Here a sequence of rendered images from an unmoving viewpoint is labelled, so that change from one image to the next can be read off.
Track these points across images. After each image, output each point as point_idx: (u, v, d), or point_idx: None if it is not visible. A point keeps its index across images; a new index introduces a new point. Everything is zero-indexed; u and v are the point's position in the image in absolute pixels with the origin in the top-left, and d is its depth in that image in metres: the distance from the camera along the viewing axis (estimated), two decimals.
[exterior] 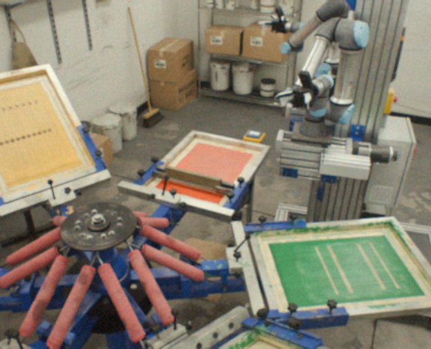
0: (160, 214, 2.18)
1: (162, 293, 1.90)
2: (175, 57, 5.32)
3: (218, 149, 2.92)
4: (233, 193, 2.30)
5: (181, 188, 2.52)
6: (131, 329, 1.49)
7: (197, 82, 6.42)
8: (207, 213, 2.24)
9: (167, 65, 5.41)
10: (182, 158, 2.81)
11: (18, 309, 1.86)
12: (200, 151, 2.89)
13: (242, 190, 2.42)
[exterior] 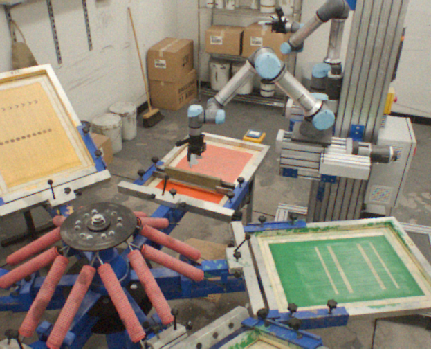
0: (160, 214, 2.18)
1: (162, 293, 1.90)
2: (175, 57, 5.32)
3: (218, 149, 2.92)
4: (233, 193, 2.30)
5: (181, 188, 2.52)
6: (131, 329, 1.49)
7: (197, 82, 6.42)
8: (207, 213, 2.24)
9: (167, 65, 5.41)
10: (182, 158, 2.81)
11: (18, 309, 1.86)
12: None
13: (242, 190, 2.42)
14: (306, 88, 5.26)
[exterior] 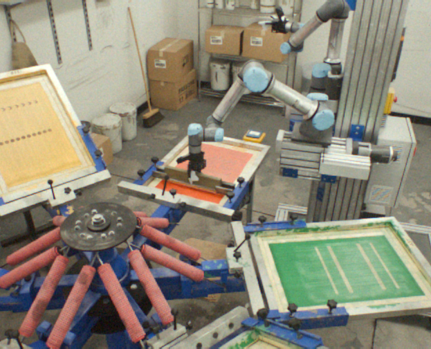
0: (160, 214, 2.18)
1: (162, 293, 1.90)
2: (175, 57, 5.32)
3: (218, 149, 2.92)
4: (233, 193, 2.30)
5: (181, 188, 2.52)
6: (131, 329, 1.49)
7: (197, 82, 6.42)
8: (207, 213, 2.24)
9: (167, 65, 5.41)
10: None
11: (18, 309, 1.86)
12: None
13: (242, 190, 2.42)
14: (306, 88, 5.26)
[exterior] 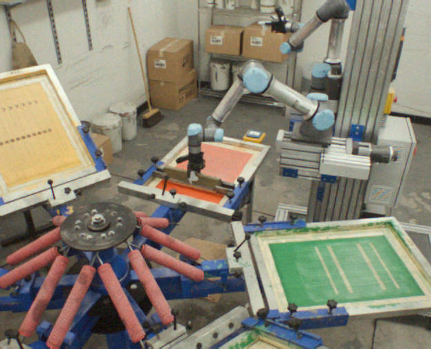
0: (160, 214, 2.18)
1: (162, 293, 1.90)
2: (175, 57, 5.32)
3: (218, 149, 2.92)
4: (233, 193, 2.30)
5: (181, 188, 2.52)
6: (131, 329, 1.49)
7: (197, 82, 6.42)
8: (207, 213, 2.24)
9: (167, 65, 5.41)
10: None
11: (18, 309, 1.86)
12: None
13: (242, 190, 2.42)
14: (306, 88, 5.26)
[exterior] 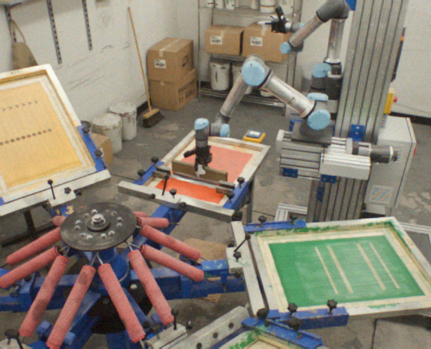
0: (160, 214, 2.18)
1: (162, 293, 1.90)
2: (175, 57, 5.32)
3: (218, 149, 2.92)
4: (233, 193, 2.30)
5: (181, 188, 2.52)
6: (131, 329, 1.49)
7: (197, 82, 6.42)
8: (207, 213, 2.24)
9: (167, 65, 5.41)
10: (182, 158, 2.81)
11: (18, 309, 1.86)
12: None
13: (242, 190, 2.42)
14: (306, 88, 5.26)
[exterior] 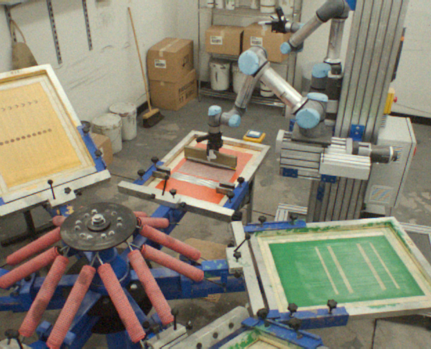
0: (160, 214, 2.18)
1: (162, 293, 1.90)
2: (175, 57, 5.32)
3: None
4: (233, 193, 2.30)
5: (181, 188, 2.52)
6: (131, 329, 1.49)
7: (197, 82, 6.42)
8: (207, 213, 2.24)
9: (167, 65, 5.41)
10: (182, 158, 2.81)
11: (18, 309, 1.86)
12: None
13: (242, 190, 2.42)
14: (306, 88, 5.26)
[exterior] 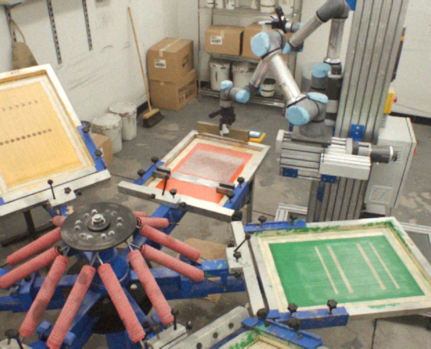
0: (160, 214, 2.18)
1: (162, 293, 1.90)
2: (175, 57, 5.32)
3: (218, 149, 2.92)
4: (233, 193, 2.30)
5: (181, 188, 2.52)
6: (131, 329, 1.49)
7: (197, 82, 6.42)
8: (207, 213, 2.24)
9: (167, 65, 5.41)
10: (182, 158, 2.81)
11: (18, 309, 1.86)
12: (200, 151, 2.89)
13: (242, 190, 2.42)
14: (306, 88, 5.26)
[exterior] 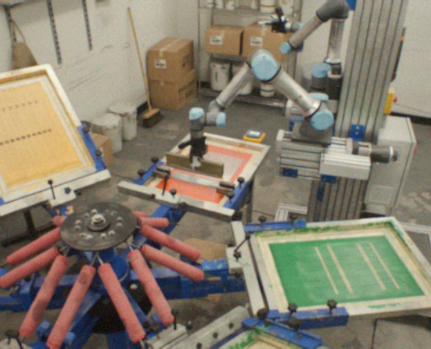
0: (160, 214, 2.18)
1: (162, 293, 1.90)
2: (175, 57, 5.32)
3: (218, 149, 2.92)
4: (233, 193, 2.30)
5: (181, 188, 2.52)
6: (131, 329, 1.49)
7: (197, 82, 6.42)
8: (207, 213, 2.24)
9: (167, 65, 5.41)
10: None
11: (18, 309, 1.86)
12: None
13: (242, 190, 2.42)
14: (306, 88, 5.26)
